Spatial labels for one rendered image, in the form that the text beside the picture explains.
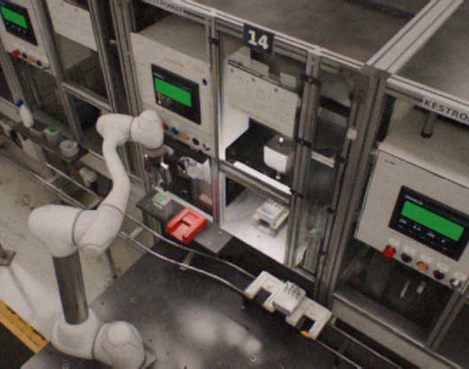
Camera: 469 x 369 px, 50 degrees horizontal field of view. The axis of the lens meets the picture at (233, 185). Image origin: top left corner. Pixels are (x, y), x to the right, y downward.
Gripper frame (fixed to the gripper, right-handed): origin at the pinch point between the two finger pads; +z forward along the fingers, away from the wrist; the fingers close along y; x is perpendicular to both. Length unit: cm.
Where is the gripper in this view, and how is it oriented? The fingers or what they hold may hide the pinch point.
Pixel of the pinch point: (159, 183)
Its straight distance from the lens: 245.9
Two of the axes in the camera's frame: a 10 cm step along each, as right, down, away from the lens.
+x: -6.0, 5.8, -5.6
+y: -8.0, -4.3, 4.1
